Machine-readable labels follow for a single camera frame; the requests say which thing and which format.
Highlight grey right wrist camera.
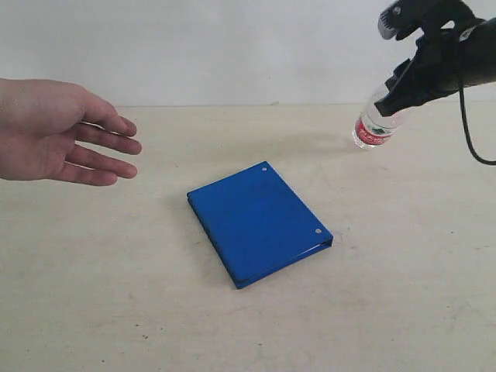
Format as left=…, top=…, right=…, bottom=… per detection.
left=377, top=5, right=398, bottom=40

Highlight blue binder notebook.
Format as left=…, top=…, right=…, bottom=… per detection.
left=187, top=161, right=333, bottom=289

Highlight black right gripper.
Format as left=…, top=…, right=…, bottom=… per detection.
left=374, top=1, right=484, bottom=116

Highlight clear plastic water bottle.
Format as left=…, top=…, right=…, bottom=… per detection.
left=353, top=84, right=409, bottom=149

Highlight person's bare hand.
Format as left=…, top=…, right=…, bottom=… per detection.
left=1, top=79, right=142, bottom=187

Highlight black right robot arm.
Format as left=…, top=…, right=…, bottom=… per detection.
left=375, top=1, right=495, bottom=117

